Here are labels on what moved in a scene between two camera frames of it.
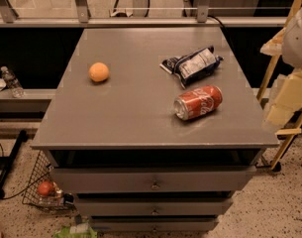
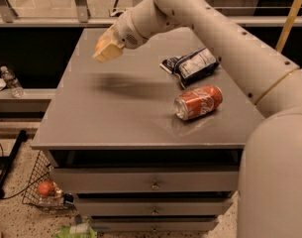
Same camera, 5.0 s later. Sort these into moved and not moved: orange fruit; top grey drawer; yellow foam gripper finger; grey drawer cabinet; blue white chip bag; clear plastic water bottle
Moved: yellow foam gripper finger; orange fruit
Not moved: clear plastic water bottle; top grey drawer; grey drawer cabinet; blue white chip bag
